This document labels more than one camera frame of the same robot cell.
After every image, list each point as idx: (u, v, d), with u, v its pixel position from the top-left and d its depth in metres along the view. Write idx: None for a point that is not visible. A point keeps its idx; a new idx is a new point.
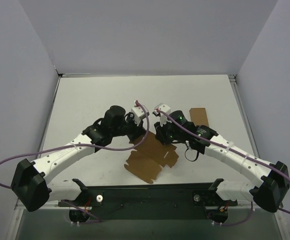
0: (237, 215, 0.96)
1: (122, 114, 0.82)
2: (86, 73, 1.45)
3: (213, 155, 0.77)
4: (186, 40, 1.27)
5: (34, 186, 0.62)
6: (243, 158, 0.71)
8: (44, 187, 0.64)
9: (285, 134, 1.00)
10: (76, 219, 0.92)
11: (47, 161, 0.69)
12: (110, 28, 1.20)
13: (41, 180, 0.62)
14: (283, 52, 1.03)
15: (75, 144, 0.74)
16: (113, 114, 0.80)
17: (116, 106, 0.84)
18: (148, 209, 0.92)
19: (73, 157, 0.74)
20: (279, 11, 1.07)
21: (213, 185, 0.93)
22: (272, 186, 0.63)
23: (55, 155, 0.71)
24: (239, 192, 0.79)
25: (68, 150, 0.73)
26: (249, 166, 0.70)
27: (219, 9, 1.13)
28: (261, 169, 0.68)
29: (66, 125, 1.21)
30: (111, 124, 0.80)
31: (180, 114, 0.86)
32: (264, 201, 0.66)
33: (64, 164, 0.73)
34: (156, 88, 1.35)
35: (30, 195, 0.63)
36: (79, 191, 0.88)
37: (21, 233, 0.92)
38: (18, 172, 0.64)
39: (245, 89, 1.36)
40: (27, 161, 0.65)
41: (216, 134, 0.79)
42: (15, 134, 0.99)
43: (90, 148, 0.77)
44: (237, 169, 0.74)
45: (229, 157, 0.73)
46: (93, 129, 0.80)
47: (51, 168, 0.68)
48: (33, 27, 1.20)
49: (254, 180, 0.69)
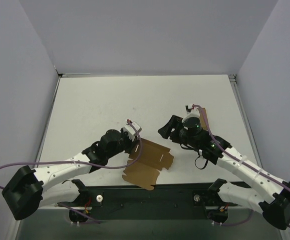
0: (238, 215, 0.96)
1: (116, 139, 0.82)
2: (86, 73, 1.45)
3: (225, 167, 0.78)
4: (186, 40, 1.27)
5: (30, 193, 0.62)
6: (256, 173, 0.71)
8: (38, 196, 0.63)
9: (285, 134, 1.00)
10: (76, 219, 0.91)
11: (47, 171, 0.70)
12: (110, 28, 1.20)
13: (38, 188, 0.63)
14: (282, 52, 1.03)
15: (74, 161, 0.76)
16: (108, 140, 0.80)
17: (112, 130, 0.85)
18: (148, 209, 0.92)
19: (71, 172, 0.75)
20: (279, 11, 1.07)
21: (214, 185, 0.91)
22: (283, 203, 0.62)
23: (55, 168, 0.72)
24: (246, 201, 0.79)
25: (68, 165, 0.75)
26: (262, 181, 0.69)
27: (219, 10, 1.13)
28: (273, 186, 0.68)
29: (66, 125, 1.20)
30: (106, 149, 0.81)
31: (198, 123, 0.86)
32: (274, 218, 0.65)
33: (62, 178, 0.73)
34: (156, 88, 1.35)
35: (22, 202, 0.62)
36: (77, 194, 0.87)
37: (21, 233, 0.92)
38: (17, 176, 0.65)
39: (245, 89, 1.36)
40: (28, 168, 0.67)
41: (230, 146, 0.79)
42: (15, 134, 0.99)
43: (89, 167, 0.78)
44: (248, 184, 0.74)
45: (241, 170, 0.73)
46: (92, 151, 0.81)
47: (49, 179, 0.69)
48: (33, 27, 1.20)
49: (265, 196, 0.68)
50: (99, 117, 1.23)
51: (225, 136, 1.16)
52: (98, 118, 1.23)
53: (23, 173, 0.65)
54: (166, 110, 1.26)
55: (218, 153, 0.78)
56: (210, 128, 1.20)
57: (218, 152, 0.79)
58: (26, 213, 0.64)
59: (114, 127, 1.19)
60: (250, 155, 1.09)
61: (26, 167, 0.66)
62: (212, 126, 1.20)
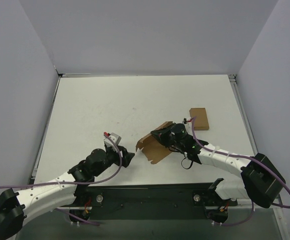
0: (237, 215, 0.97)
1: (101, 160, 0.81)
2: (86, 73, 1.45)
3: (205, 160, 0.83)
4: (186, 41, 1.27)
5: (11, 217, 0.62)
6: (226, 156, 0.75)
8: (20, 219, 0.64)
9: (284, 134, 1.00)
10: (76, 219, 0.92)
11: (29, 194, 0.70)
12: (110, 27, 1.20)
13: (18, 212, 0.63)
14: (282, 53, 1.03)
15: (59, 182, 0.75)
16: (92, 161, 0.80)
17: (97, 150, 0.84)
18: (148, 209, 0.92)
19: (55, 193, 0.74)
20: (279, 11, 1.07)
21: (213, 184, 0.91)
22: (249, 173, 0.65)
23: (39, 189, 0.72)
24: (236, 190, 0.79)
25: (52, 186, 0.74)
26: (232, 161, 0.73)
27: (219, 10, 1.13)
28: (241, 162, 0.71)
29: (65, 125, 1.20)
30: (91, 169, 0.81)
31: (183, 128, 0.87)
32: (255, 194, 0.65)
33: (46, 199, 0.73)
34: (156, 88, 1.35)
35: (3, 225, 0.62)
36: (73, 197, 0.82)
37: (21, 232, 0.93)
38: (0, 200, 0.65)
39: (245, 89, 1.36)
40: (11, 191, 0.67)
41: (207, 143, 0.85)
42: (15, 135, 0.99)
43: (73, 187, 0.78)
44: (226, 168, 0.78)
45: (215, 158, 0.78)
46: (78, 170, 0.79)
47: (32, 202, 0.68)
48: (34, 28, 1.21)
49: (239, 174, 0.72)
50: (99, 117, 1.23)
51: (225, 137, 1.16)
52: (98, 118, 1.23)
53: (6, 197, 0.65)
54: (166, 110, 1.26)
55: (198, 150, 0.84)
56: (210, 128, 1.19)
57: (197, 149, 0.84)
58: (9, 233, 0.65)
59: (114, 127, 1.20)
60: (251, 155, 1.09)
61: (10, 190, 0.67)
62: (212, 126, 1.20)
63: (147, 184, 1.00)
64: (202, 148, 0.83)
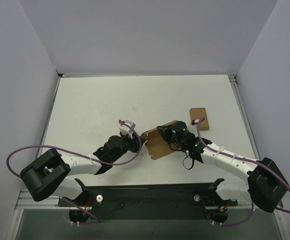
0: (237, 216, 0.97)
1: (118, 145, 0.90)
2: (86, 73, 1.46)
3: (208, 160, 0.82)
4: (186, 41, 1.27)
5: (58, 172, 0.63)
6: (232, 158, 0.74)
8: (64, 177, 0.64)
9: (284, 134, 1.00)
10: (76, 219, 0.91)
11: (70, 158, 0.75)
12: (110, 27, 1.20)
13: (66, 168, 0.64)
14: (282, 52, 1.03)
15: (90, 158, 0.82)
16: (110, 147, 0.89)
17: (114, 137, 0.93)
18: (148, 209, 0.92)
19: (86, 166, 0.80)
20: (279, 12, 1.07)
21: (213, 184, 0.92)
22: (256, 177, 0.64)
23: (76, 157, 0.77)
24: (239, 193, 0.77)
25: (84, 158, 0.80)
26: (237, 164, 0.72)
27: (219, 10, 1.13)
28: (247, 166, 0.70)
29: (66, 125, 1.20)
30: (110, 154, 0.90)
31: (184, 126, 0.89)
32: (258, 199, 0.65)
33: (78, 169, 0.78)
34: (156, 88, 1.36)
35: (48, 179, 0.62)
36: (79, 191, 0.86)
37: (21, 232, 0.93)
38: (44, 157, 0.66)
39: (245, 89, 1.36)
40: (55, 151, 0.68)
41: (210, 141, 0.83)
42: (15, 134, 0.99)
43: (99, 166, 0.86)
44: (231, 170, 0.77)
45: (219, 159, 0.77)
46: (100, 155, 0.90)
47: (73, 166, 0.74)
48: (34, 28, 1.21)
49: (245, 178, 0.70)
50: (100, 117, 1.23)
51: (225, 137, 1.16)
52: (99, 118, 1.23)
53: (51, 155, 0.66)
54: (166, 110, 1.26)
55: (201, 149, 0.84)
56: (210, 128, 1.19)
57: (200, 147, 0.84)
58: (45, 195, 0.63)
59: (114, 127, 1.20)
60: (252, 155, 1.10)
61: (54, 150, 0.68)
62: (212, 126, 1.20)
63: (147, 183, 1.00)
64: (205, 148, 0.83)
